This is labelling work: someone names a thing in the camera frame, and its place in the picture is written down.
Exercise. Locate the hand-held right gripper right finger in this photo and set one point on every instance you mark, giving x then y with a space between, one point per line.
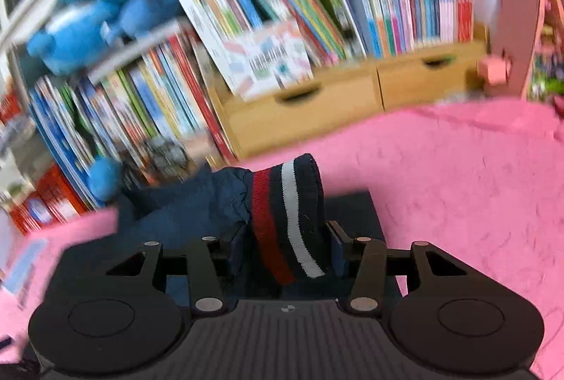
341 252

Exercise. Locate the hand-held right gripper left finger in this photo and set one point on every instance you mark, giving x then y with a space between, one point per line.
238 252

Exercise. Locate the white and navy jacket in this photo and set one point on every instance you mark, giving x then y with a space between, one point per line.
286 221

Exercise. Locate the pink bunny print towel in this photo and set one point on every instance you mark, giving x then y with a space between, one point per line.
440 186

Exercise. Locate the wooden drawer organizer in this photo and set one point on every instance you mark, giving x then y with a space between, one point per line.
335 102

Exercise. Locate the small blue plush ball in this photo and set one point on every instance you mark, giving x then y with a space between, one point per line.
105 179

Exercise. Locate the row of upright picture books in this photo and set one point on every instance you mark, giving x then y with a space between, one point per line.
154 98

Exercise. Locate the white pencil print box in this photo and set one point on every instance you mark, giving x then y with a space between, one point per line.
264 62

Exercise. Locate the red plastic crate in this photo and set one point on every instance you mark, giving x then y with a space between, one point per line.
44 203

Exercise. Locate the row of tall blue books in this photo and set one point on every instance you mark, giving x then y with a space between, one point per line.
57 133

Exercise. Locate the light blue notebook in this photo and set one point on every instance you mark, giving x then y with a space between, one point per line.
22 270

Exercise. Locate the small blue plush toy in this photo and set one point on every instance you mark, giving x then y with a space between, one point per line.
141 10

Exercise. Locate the large blue plush toy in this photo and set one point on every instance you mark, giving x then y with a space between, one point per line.
70 40

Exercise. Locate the pink wooden dollhouse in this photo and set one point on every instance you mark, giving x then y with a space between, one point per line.
515 32

